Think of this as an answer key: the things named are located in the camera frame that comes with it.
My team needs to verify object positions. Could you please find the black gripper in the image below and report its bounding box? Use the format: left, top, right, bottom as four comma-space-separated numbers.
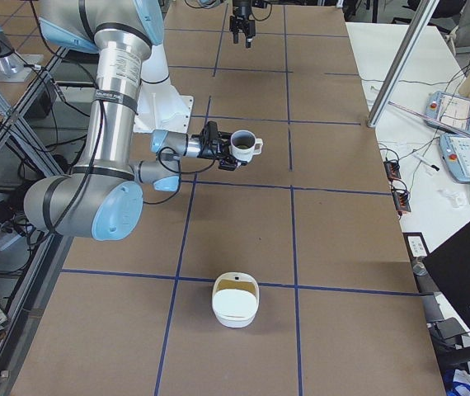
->
189, 121, 247, 172
229, 0, 256, 49

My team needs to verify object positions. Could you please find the white ribbed mug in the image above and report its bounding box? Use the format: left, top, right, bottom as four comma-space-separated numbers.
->
229, 130, 263, 163

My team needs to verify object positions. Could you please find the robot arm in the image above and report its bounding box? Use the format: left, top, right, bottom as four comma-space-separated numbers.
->
24, 1, 247, 240

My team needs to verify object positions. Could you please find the teach pendant far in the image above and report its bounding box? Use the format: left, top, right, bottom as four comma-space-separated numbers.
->
425, 91, 470, 133

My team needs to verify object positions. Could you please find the teach pendant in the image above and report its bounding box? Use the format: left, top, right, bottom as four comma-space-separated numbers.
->
425, 91, 470, 133
439, 134, 470, 184

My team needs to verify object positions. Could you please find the teach pendant near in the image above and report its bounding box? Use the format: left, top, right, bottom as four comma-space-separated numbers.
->
439, 134, 470, 184

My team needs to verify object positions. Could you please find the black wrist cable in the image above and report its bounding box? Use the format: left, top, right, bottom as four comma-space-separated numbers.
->
142, 148, 219, 205

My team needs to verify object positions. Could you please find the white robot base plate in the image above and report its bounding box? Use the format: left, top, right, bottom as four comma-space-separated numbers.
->
133, 44, 194, 134

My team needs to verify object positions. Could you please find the aluminium frame post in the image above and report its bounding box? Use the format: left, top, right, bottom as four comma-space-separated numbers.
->
367, 0, 439, 128

